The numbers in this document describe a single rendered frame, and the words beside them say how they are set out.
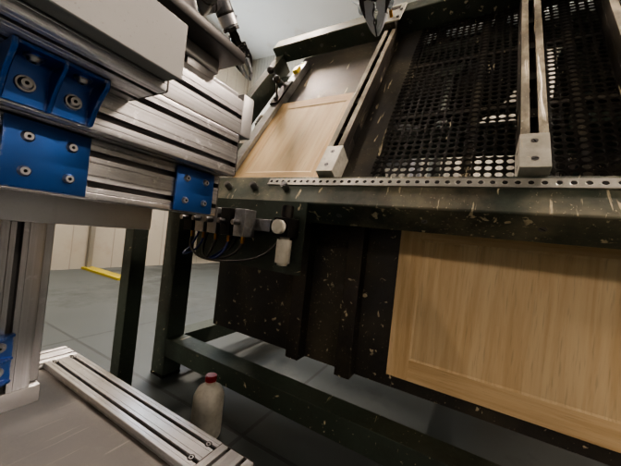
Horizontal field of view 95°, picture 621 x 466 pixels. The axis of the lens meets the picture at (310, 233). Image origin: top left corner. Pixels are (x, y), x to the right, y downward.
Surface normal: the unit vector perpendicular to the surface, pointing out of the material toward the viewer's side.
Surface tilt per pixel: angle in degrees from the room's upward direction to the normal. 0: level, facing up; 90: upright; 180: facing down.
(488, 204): 58
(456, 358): 90
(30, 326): 90
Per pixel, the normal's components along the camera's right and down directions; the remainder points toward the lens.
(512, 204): -0.36, -0.58
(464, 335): -0.49, -0.06
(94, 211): 0.87, 0.10
